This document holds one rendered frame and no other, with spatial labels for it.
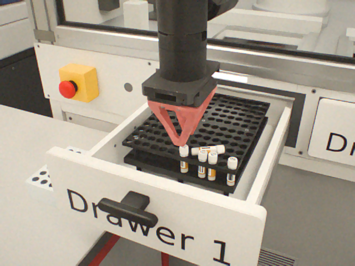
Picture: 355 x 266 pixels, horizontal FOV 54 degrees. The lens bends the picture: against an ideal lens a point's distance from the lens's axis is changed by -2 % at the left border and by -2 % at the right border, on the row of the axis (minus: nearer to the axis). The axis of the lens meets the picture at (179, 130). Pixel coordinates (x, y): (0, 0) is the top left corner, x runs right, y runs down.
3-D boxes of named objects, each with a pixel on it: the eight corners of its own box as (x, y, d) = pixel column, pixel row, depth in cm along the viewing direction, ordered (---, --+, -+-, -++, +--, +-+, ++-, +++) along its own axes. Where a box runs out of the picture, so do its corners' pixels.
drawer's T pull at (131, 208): (154, 230, 38) (153, 221, 37) (97, 210, 40) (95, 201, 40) (168, 209, 41) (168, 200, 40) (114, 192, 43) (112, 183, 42)
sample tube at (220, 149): (191, 145, 49) (223, 143, 50) (191, 152, 50) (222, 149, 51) (192, 151, 49) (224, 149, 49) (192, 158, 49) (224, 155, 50)
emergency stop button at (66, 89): (72, 101, 74) (69, 84, 72) (58, 98, 76) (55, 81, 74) (81, 96, 77) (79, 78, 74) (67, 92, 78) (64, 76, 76)
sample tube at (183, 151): (178, 173, 51) (177, 147, 49) (182, 168, 52) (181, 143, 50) (186, 175, 51) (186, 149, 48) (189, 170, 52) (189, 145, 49)
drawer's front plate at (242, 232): (252, 285, 41) (264, 218, 35) (58, 213, 51) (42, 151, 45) (255, 273, 42) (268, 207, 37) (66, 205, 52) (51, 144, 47)
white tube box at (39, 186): (65, 211, 59) (61, 194, 57) (28, 198, 62) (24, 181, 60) (106, 170, 69) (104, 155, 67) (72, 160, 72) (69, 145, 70)
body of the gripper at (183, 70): (220, 74, 47) (223, 19, 43) (191, 109, 39) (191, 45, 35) (176, 67, 49) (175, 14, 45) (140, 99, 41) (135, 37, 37)
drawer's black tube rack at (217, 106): (231, 207, 50) (235, 171, 46) (125, 175, 56) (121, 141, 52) (265, 133, 67) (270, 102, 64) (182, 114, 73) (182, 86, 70)
